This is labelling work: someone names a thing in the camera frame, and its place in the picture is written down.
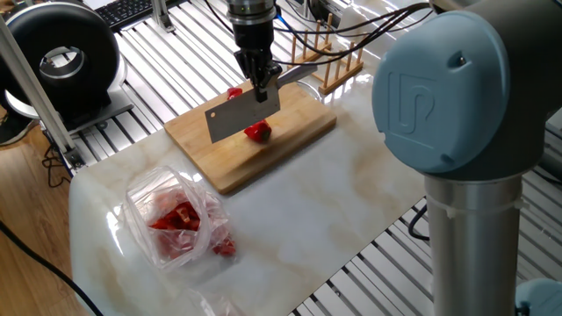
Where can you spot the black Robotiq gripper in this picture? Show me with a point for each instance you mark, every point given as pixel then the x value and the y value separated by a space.
pixel 254 37

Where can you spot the steel cleaver knife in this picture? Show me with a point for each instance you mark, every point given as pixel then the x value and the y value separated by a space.
pixel 237 116

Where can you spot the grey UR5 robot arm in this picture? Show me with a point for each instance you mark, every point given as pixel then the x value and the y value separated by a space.
pixel 461 109

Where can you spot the cut red pepper tip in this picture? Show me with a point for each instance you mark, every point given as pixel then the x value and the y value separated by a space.
pixel 234 92

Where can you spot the red bell pepper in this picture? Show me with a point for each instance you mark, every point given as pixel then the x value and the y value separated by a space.
pixel 259 131

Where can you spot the bamboo cutting board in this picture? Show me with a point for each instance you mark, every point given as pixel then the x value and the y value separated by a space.
pixel 263 149

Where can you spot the wooden peg rack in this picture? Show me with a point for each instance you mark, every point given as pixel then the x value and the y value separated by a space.
pixel 340 81

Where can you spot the dark device block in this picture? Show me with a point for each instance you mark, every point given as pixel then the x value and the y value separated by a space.
pixel 325 6

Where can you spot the marble pattern table mat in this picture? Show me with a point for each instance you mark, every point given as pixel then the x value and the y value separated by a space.
pixel 307 197

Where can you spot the black computer keyboard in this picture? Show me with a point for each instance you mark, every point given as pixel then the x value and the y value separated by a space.
pixel 123 11

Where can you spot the chopped red pepper pieces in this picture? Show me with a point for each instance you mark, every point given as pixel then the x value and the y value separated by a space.
pixel 180 215

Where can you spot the clear plastic bag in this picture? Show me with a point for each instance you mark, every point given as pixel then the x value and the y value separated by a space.
pixel 219 305
pixel 145 193

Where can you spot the black trouser leg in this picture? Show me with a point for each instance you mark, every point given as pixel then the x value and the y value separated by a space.
pixel 13 129

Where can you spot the short aluminium post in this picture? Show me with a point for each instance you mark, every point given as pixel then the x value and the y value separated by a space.
pixel 161 15

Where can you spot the slanted aluminium frame post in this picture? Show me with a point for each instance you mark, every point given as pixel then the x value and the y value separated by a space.
pixel 39 101

